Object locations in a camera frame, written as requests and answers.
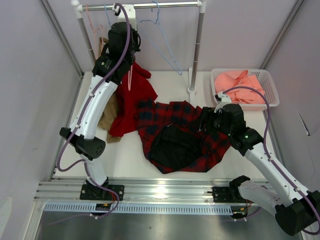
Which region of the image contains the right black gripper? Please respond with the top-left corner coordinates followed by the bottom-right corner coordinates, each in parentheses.
top-left (192, 106), bottom-right (233, 137)

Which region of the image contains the pink hanger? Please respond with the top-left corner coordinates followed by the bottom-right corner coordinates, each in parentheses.
top-left (85, 4), bottom-right (104, 60)
top-left (127, 65), bottom-right (133, 92)

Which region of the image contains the red plaid skirt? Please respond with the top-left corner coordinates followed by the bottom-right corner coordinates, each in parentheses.
top-left (136, 99), bottom-right (231, 174)

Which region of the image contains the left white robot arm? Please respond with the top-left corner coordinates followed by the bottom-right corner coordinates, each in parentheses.
top-left (59, 22), bottom-right (141, 200)

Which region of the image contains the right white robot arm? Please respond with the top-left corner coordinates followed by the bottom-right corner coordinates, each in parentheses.
top-left (199, 103), bottom-right (320, 236)

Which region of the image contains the left blue hanger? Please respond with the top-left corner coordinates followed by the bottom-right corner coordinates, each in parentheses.
top-left (103, 5), bottom-right (112, 29)

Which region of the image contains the blue hanger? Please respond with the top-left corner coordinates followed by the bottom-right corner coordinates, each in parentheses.
top-left (138, 0), bottom-right (183, 76)
top-left (103, 5), bottom-right (112, 29)

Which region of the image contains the right blue hanger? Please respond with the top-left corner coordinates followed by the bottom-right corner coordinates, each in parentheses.
top-left (138, 0), bottom-right (183, 76)

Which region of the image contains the pink garment in basket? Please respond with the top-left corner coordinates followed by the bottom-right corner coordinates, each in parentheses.
top-left (214, 70), bottom-right (265, 105)

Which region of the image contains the white plastic basket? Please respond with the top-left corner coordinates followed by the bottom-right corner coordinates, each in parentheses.
top-left (210, 68), bottom-right (280, 111)

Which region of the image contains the red hanging garment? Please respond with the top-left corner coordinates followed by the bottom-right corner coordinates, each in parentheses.
top-left (109, 62), bottom-right (158, 137)

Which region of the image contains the metal clothes rack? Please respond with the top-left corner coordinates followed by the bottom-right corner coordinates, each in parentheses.
top-left (70, 0), bottom-right (206, 104)

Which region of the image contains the tan hanging garment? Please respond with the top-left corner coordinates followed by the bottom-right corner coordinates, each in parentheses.
top-left (95, 36), bottom-right (123, 144)

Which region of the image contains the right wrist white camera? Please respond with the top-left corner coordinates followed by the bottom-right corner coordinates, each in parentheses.
top-left (214, 91), bottom-right (232, 113)

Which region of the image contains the wrist white camera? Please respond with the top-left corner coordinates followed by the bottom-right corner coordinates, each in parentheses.
top-left (214, 91), bottom-right (232, 113)
top-left (112, 4), bottom-right (138, 30)

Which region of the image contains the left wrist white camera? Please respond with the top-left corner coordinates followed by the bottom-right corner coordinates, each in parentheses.
top-left (112, 4), bottom-right (138, 30)

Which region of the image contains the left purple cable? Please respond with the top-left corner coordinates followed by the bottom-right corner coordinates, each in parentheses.
top-left (56, 2), bottom-right (132, 220)

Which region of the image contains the purple cable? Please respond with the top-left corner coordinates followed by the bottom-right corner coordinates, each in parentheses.
top-left (56, 2), bottom-right (132, 220)
top-left (219, 85), bottom-right (320, 236)

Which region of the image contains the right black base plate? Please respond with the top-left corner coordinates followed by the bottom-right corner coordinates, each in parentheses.
top-left (207, 186), bottom-right (250, 204)

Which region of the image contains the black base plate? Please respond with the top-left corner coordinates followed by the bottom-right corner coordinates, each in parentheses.
top-left (79, 183), bottom-right (125, 201)
top-left (207, 186), bottom-right (250, 204)

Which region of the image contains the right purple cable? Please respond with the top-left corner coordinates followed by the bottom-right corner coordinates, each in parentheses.
top-left (219, 85), bottom-right (320, 236)

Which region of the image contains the white slotted cable duct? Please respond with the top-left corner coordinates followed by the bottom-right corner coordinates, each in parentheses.
top-left (44, 202), bottom-right (233, 216)

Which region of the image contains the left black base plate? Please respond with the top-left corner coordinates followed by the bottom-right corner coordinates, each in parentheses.
top-left (79, 183), bottom-right (125, 201)

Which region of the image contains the aluminium mounting rail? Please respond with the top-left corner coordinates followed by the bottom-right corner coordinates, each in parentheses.
top-left (32, 177), bottom-right (307, 207)

